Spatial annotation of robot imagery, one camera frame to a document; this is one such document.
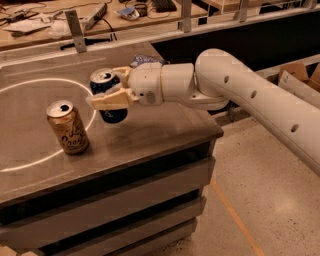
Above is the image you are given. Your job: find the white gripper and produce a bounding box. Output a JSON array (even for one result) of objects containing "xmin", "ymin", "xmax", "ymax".
[{"xmin": 86, "ymin": 62, "xmax": 163, "ymax": 110}]

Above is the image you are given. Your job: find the blue pepsi can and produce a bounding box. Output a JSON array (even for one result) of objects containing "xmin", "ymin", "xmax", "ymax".
[{"xmin": 90, "ymin": 68, "xmax": 128, "ymax": 124}]

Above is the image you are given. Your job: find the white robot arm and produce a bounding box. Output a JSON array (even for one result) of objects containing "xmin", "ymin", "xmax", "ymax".
[{"xmin": 87, "ymin": 49, "xmax": 320, "ymax": 174}]

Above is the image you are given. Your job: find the orange La Croix can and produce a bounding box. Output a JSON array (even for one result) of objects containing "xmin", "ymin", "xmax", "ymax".
[{"xmin": 46, "ymin": 100, "xmax": 89, "ymax": 155}]

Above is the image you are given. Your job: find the blue chip bag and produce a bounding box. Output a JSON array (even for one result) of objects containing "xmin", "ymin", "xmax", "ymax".
[{"xmin": 130, "ymin": 54, "xmax": 165, "ymax": 68}]

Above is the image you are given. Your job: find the blue white small object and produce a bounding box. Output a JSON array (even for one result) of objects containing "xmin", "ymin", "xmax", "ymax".
[{"xmin": 117, "ymin": 6, "xmax": 140, "ymax": 21}]

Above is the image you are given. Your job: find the grey power strip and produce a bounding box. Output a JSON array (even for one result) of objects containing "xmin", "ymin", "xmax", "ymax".
[{"xmin": 82, "ymin": 3, "xmax": 107, "ymax": 30}]

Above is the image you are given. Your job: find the black keyboard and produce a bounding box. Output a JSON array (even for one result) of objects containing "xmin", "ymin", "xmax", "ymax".
[{"xmin": 151, "ymin": 0, "xmax": 177, "ymax": 13}]

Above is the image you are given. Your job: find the white paper sheet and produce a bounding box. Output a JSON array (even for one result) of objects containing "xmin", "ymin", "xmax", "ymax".
[{"xmin": 4, "ymin": 19, "xmax": 51, "ymax": 32}]

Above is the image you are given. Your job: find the grey counter drawer cabinet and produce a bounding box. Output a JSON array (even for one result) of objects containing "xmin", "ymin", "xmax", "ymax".
[{"xmin": 0, "ymin": 138, "xmax": 215, "ymax": 256}]

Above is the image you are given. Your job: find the cardboard box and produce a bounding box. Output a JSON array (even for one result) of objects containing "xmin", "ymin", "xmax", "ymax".
[{"xmin": 278, "ymin": 61, "xmax": 320, "ymax": 105}]

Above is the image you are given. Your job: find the metal bracket post left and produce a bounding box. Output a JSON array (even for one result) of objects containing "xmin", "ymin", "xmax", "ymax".
[{"xmin": 65, "ymin": 10, "xmax": 87, "ymax": 53}]

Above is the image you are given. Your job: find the metal bracket post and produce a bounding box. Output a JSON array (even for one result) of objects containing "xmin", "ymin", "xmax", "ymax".
[
  {"xmin": 65, "ymin": 10, "xmax": 87, "ymax": 53},
  {"xmin": 236, "ymin": 0, "xmax": 249, "ymax": 22},
  {"xmin": 179, "ymin": 0, "xmax": 192, "ymax": 33}
]

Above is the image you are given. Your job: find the metal bracket post middle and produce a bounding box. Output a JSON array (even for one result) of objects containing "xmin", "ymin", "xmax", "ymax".
[{"xmin": 179, "ymin": 0, "xmax": 192, "ymax": 33}]

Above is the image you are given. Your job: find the metal bracket post right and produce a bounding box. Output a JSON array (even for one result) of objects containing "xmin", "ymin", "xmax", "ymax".
[{"xmin": 236, "ymin": 0, "xmax": 249, "ymax": 22}]

